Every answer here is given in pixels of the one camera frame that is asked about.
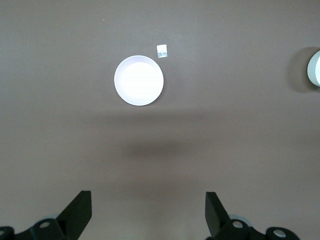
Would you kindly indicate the brown table cover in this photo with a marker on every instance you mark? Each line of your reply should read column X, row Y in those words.
column 75, row 100

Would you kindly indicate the small white sticker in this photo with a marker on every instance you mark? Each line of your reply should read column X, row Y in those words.
column 162, row 51

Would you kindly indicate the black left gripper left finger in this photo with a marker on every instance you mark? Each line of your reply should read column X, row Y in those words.
column 75, row 215

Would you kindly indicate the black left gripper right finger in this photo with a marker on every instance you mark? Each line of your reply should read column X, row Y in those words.
column 217, row 217

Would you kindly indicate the pink bowl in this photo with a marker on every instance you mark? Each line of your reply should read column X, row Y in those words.
column 138, row 80

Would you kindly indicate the white bowl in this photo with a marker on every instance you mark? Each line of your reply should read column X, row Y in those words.
column 314, row 68

